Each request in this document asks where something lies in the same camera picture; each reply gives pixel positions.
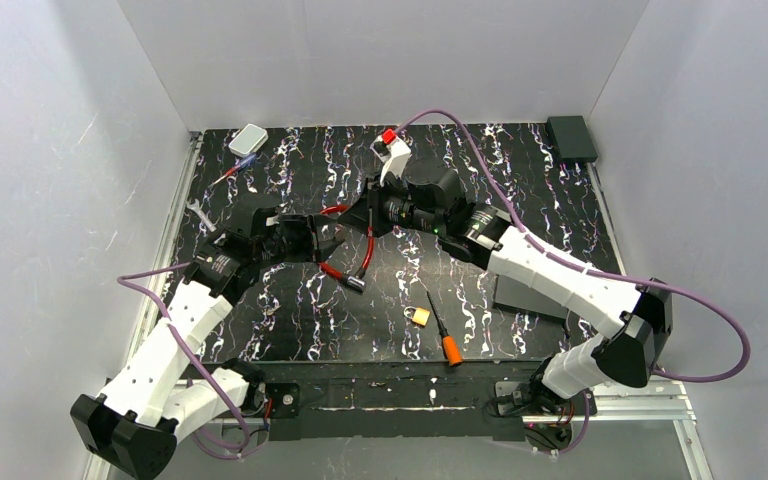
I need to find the white rectangular box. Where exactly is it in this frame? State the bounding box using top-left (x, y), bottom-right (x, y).
top-left (228, 123), bottom-right (268, 157)

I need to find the dark grey flat plate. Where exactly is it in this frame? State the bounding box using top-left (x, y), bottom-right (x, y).
top-left (493, 275), bottom-right (568, 322)

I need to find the brass padlock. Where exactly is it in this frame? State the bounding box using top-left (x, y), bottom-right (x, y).
top-left (404, 307), bottom-right (432, 328)

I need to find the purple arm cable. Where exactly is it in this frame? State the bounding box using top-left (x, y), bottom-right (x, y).
top-left (116, 261), bottom-right (273, 462)
top-left (393, 108), bottom-right (752, 456)

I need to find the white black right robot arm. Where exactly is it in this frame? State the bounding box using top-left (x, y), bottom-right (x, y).
top-left (338, 164), bottom-right (672, 414)

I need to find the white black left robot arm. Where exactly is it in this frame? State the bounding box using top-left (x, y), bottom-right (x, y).
top-left (70, 206), bottom-right (346, 479)

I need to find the small silver wrench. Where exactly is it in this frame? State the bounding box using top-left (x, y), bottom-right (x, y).
top-left (186, 199), bottom-right (216, 232)

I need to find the orange handled screwdriver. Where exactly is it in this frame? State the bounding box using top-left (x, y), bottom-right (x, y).
top-left (426, 291), bottom-right (463, 368)

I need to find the red cable lock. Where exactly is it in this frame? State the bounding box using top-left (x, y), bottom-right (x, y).
top-left (318, 207), bottom-right (375, 294)

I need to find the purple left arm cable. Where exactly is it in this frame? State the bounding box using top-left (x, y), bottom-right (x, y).
top-left (116, 261), bottom-right (273, 462)

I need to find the blue red pen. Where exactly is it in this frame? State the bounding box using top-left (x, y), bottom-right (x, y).
top-left (210, 153), bottom-right (259, 187)

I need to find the aluminium frame rail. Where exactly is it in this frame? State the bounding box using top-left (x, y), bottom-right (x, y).
top-left (82, 132), bottom-right (717, 480)

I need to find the black box in corner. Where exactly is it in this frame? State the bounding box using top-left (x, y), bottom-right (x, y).
top-left (546, 115), bottom-right (598, 164)

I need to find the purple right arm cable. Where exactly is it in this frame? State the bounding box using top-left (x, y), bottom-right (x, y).
top-left (393, 108), bottom-right (752, 456)

